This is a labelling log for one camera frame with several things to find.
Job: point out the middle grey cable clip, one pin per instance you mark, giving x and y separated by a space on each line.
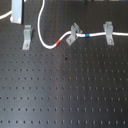
75 29

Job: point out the grey cable clip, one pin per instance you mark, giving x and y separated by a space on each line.
75 29
108 29
27 37

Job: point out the left grey cable clip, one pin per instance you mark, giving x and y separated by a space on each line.
27 37

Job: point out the right grey cable clip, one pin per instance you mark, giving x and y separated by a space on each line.
108 29

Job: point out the grey metal post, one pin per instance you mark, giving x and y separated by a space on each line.
16 15

